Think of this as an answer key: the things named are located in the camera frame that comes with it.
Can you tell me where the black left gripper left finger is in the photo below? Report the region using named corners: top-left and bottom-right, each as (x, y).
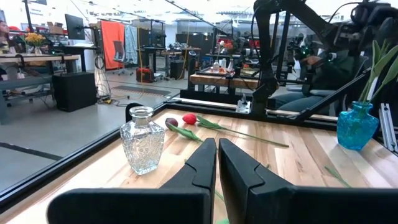
top-left (46, 138), bottom-right (218, 224)

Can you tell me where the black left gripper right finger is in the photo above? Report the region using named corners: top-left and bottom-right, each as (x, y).
top-left (218, 138), bottom-right (398, 224)

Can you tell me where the red artificial tulip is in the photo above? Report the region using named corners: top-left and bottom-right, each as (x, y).
top-left (182, 113), bottom-right (290, 148)

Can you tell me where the dark purple artificial tulip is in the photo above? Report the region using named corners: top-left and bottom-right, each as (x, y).
top-left (164, 117), bottom-right (205, 143)

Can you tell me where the clear cut-glass vase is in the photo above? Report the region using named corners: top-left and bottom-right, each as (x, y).
top-left (119, 106), bottom-right (166, 175)

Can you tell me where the blue glass vase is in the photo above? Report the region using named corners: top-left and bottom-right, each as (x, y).
top-left (336, 101), bottom-right (380, 152)

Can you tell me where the person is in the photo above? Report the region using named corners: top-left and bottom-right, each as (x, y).
top-left (0, 20), bottom-right (18, 55)
top-left (269, 46), bottom-right (373, 116)

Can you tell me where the distant wooden workbench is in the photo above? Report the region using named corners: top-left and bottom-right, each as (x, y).
top-left (188, 73), bottom-right (261, 105)

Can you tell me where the small black box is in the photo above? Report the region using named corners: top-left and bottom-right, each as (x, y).
top-left (170, 60), bottom-right (186, 80)

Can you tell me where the red black tool bag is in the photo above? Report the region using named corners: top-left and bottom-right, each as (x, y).
top-left (136, 67), bottom-right (155, 83)

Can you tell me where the black computer case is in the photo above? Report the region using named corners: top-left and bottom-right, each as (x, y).
top-left (52, 71), bottom-right (98, 113)

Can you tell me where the grey office chair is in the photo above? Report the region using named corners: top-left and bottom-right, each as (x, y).
top-left (112, 40), bottom-right (126, 75)

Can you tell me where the light blue cloth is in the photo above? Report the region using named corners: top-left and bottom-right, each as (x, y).
top-left (124, 24), bottom-right (138, 65)

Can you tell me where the orange curtain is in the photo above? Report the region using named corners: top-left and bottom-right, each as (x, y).
top-left (101, 21), bottom-right (126, 70)

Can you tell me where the black computer monitor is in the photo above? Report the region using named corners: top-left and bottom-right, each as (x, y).
top-left (64, 14), bottom-right (86, 40)

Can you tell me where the yellow flower bouquet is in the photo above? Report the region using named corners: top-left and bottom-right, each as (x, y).
top-left (24, 32), bottom-right (47, 47)

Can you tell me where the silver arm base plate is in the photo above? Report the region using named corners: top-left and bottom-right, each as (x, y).
top-left (235, 95), bottom-right (251, 114)

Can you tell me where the black frame clamp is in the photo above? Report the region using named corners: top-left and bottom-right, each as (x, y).
top-left (125, 102), bottom-right (144, 123)

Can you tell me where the silver aluminium bracket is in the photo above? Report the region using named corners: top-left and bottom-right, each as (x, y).
top-left (378, 103), bottom-right (398, 153)

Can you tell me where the black aluminium table frame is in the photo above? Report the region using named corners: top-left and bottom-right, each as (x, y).
top-left (0, 0), bottom-right (398, 214)

